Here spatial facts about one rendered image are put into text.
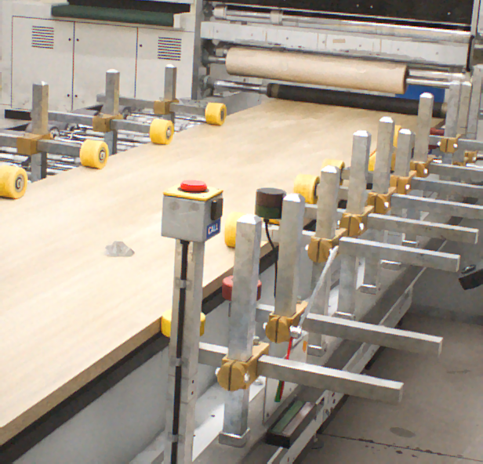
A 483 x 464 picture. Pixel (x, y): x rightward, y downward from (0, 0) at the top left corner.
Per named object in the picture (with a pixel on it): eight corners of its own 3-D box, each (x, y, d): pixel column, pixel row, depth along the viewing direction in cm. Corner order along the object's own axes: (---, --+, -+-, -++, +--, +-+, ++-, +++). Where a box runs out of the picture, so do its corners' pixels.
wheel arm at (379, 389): (401, 403, 191) (404, 380, 190) (397, 410, 188) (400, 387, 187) (175, 355, 205) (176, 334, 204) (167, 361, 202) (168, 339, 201)
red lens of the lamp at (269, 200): (289, 201, 214) (290, 190, 214) (280, 208, 209) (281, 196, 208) (261, 197, 216) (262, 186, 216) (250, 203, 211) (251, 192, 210)
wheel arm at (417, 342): (440, 355, 213) (442, 335, 212) (437, 361, 210) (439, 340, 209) (233, 315, 227) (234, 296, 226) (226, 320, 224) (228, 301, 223)
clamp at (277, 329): (308, 325, 225) (310, 302, 224) (288, 346, 213) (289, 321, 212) (282, 320, 227) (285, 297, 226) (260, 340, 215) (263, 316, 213)
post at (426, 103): (416, 248, 336) (433, 93, 323) (414, 251, 332) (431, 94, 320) (405, 246, 337) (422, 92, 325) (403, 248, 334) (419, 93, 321)
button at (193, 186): (210, 193, 163) (211, 182, 162) (200, 198, 159) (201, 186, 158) (186, 189, 164) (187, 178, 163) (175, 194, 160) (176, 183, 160)
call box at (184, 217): (220, 237, 165) (223, 188, 163) (202, 248, 159) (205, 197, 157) (178, 230, 168) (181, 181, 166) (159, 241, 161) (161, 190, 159)
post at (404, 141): (396, 292, 315) (413, 128, 303) (393, 295, 312) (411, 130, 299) (384, 291, 316) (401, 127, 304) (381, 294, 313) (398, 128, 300)
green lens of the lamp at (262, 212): (288, 213, 215) (289, 203, 214) (278, 220, 209) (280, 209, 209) (260, 209, 217) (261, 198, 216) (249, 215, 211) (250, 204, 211)
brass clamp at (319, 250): (347, 250, 245) (349, 229, 244) (330, 265, 233) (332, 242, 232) (321, 246, 247) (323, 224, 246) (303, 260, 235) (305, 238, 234)
